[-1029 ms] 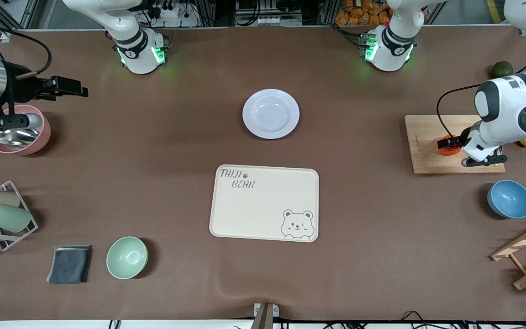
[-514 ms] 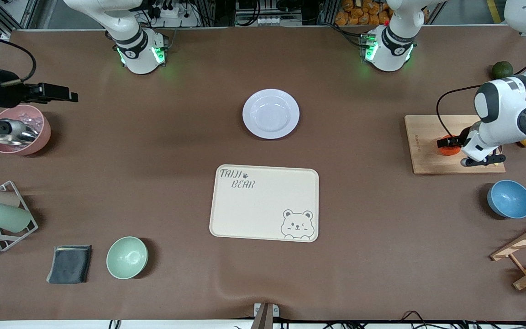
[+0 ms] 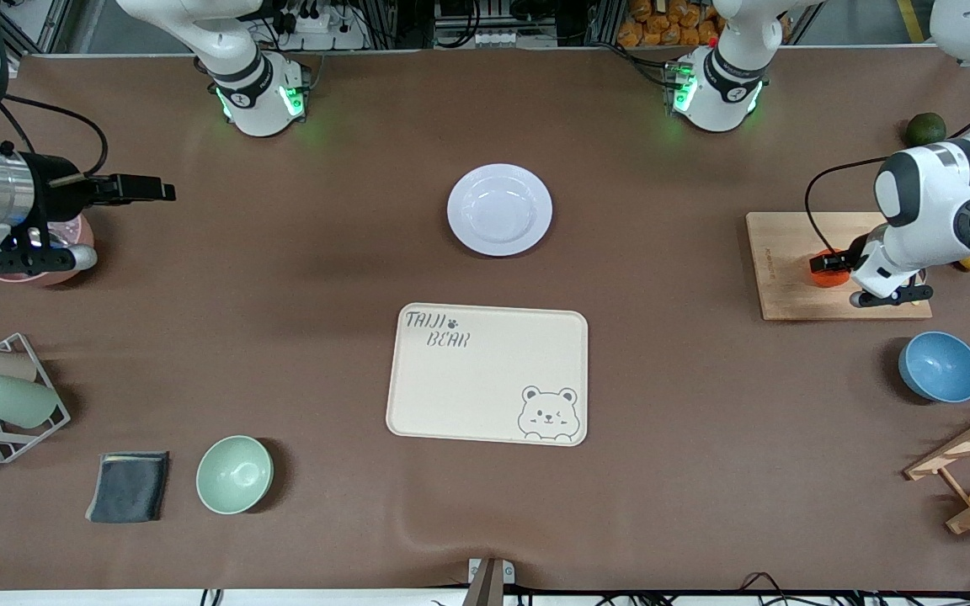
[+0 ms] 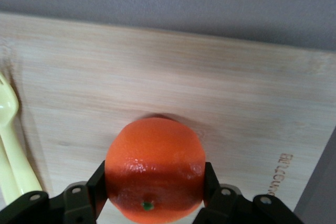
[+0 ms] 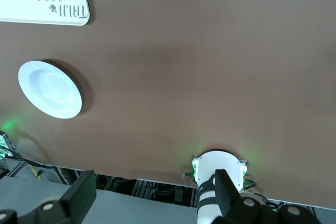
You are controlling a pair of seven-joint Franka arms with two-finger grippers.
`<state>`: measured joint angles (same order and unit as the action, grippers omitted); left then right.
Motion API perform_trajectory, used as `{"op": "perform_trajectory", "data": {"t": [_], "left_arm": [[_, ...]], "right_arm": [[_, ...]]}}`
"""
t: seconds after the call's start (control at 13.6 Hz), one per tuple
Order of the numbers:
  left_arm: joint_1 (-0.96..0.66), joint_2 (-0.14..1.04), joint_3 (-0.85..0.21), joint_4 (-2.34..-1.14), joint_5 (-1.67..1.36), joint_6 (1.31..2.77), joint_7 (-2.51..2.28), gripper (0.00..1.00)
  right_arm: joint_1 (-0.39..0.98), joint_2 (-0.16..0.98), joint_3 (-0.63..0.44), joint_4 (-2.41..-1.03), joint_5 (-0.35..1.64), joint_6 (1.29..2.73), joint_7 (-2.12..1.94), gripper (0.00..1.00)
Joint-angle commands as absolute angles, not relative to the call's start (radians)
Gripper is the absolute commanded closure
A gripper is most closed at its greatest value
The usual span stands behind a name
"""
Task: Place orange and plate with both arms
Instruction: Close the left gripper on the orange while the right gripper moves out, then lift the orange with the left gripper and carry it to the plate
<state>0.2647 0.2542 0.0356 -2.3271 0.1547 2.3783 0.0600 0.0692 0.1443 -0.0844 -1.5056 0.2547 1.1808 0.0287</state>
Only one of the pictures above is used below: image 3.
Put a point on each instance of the white power strip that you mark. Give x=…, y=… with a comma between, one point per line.
x=317, y=25

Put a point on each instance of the wooden cutting board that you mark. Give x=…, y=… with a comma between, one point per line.
x=780, y=286

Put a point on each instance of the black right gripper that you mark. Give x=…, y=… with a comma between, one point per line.
x=54, y=193

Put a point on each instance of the blue bowl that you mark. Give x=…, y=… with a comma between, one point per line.
x=941, y=368

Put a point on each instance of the orange fruit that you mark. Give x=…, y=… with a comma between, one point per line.
x=828, y=280

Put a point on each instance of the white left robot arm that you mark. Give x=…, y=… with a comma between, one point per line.
x=931, y=194

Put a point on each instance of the pile of orange packs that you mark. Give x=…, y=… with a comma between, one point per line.
x=662, y=25

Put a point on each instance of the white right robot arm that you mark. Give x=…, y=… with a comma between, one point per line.
x=258, y=109

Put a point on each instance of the lavender white round plate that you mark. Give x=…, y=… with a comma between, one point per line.
x=499, y=210

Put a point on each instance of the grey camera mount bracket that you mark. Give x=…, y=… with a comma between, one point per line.
x=489, y=582

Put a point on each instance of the mint green bowl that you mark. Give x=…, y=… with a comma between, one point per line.
x=234, y=475

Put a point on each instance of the cream tray with bear print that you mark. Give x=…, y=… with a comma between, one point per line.
x=485, y=379

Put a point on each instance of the dark green round fruit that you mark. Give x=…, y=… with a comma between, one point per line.
x=925, y=130

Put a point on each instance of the dark grey folded cloth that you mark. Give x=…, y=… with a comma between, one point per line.
x=127, y=488

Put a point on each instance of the mint green cup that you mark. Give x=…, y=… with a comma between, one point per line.
x=13, y=401

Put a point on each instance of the wooden mug rack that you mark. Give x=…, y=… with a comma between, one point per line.
x=965, y=443

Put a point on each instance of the pink bowl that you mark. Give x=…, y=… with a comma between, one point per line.
x=86, y=240

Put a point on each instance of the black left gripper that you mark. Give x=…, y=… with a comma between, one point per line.
x=836, y=262

